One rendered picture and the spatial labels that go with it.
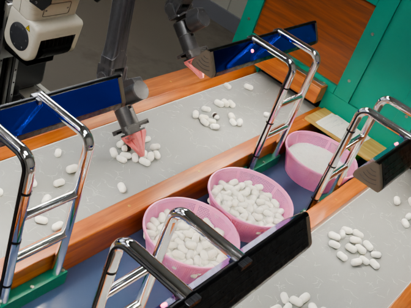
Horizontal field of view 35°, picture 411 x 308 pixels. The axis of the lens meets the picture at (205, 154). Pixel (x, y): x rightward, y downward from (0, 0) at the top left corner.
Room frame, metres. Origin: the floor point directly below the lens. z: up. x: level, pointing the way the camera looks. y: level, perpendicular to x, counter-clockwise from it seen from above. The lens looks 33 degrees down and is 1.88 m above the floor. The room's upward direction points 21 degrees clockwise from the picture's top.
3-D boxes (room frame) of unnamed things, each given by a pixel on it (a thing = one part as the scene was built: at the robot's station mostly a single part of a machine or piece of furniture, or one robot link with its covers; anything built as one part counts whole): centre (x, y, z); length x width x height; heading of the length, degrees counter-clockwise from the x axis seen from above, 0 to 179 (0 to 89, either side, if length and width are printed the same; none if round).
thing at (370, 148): (2.18, -0.47, 0.77); 0.33 x 0.15 x 0.01; 63
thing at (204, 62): (1.97, -0.05, 1.08); 0.62 x 0.08 x 0.07; 153
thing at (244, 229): (1.60, -0.17, 0.72); 0.27 x 0.27 x 0.10
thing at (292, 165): (1.99, -0.37, 0.72); 0.27 x 0.27 x 0.10
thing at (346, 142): (1.74, -0.47, 0.90); 0.20 x 0.19 x 0.45; 153
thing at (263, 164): (1.92, -0.12, 0.90); 0.20 x 0.19 x 0.45; 153
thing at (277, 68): (2.38, -0.20, 0.83); 0.30 x 0.06 x 0.07; 63
